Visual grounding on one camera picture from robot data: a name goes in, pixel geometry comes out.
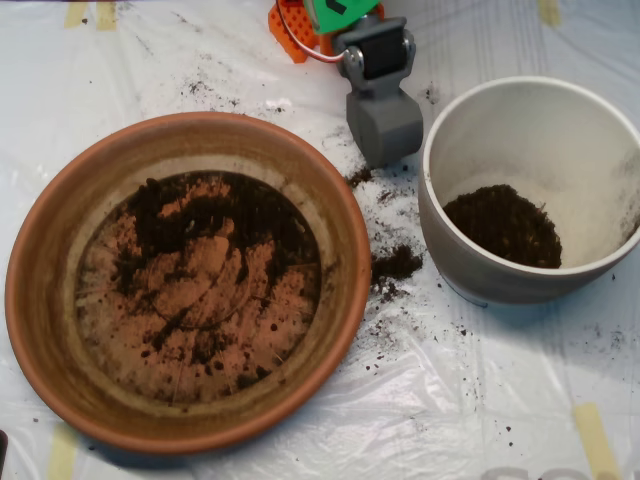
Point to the white ceramic pot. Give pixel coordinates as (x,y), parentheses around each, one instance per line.
(475,285)

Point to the short beige tape strip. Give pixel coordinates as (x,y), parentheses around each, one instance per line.
(550,12)

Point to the large spilled soil clump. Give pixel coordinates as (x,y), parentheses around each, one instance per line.
(395,262)

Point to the narrow beige tape strip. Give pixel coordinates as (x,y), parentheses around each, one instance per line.
(75,15)
(106,15)

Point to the small spilled soil clump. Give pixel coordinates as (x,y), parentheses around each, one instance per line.
(359,176)

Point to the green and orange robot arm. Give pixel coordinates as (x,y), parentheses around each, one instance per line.
(340,12)

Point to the faded beige tape strip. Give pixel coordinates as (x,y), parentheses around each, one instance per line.
(62,455)

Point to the dark soil pile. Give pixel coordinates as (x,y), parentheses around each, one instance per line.
(165,220)

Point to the long beige tape strip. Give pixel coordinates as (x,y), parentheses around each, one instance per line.
(595,440)

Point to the clear plastic sheet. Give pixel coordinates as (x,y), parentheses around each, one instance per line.
(450,390)

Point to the dark object at edge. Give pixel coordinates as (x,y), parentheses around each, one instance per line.
(3,450)

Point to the terracotta saucer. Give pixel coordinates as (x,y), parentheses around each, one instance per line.
(50,300)

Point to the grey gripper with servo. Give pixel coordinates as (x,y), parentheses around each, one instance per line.
(384,131)

